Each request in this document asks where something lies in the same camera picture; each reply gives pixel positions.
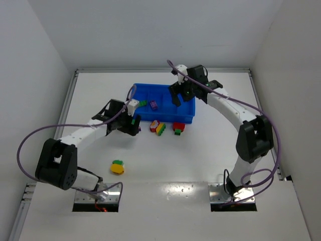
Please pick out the blue divided plastic bin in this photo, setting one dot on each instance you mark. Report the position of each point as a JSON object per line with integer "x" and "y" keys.
{"x": 167, "y": 112}

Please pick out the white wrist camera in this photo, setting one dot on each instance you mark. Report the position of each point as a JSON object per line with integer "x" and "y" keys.
{"x": 180, "y": 71}
{"x": 132, "y": 106}

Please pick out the aluminium table edge rail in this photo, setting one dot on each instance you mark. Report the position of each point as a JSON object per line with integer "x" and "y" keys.
{"x": 32, "y": 181}

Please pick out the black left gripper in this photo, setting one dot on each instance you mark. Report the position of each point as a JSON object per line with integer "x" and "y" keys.
{"x": 131, "y": 124}

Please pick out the small green lego brick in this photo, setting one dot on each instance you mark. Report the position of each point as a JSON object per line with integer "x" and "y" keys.
{"x": 178, "y": 132}

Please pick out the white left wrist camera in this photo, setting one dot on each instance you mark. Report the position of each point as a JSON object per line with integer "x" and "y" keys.
{"x": 132, "y": 106}

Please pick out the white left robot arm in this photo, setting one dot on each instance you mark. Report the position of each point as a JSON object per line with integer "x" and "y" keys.
{"x": 58, "y": 162}

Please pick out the green lego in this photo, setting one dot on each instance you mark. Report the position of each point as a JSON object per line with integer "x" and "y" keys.
{"x": 118, "y": 162}

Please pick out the purple rectangular lego brick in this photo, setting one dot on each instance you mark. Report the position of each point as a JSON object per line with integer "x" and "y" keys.
{"x": 153, "y": 105}

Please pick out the green rectangular lego brick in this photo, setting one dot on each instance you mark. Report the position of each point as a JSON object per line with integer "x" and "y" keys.
{"x": 142, "y": 103}

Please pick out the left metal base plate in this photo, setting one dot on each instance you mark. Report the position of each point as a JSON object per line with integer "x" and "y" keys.
{"x": 106, "y": 193}

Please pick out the red lego block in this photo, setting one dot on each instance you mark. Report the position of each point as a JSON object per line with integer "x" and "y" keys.
{"x": 178, "y": 126}

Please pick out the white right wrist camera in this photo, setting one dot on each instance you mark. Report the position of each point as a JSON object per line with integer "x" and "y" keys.
{"x": 180, "y": 71}

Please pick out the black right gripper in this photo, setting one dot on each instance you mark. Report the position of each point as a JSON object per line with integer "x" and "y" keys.
{"x": 178, "y": 90}

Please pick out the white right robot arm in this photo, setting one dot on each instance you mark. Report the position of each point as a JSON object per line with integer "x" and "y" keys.
{"x": 254, "y": 139}

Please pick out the red lego with pink cloud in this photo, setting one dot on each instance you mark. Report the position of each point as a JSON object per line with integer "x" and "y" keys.
{"x": 154, "y": 125}

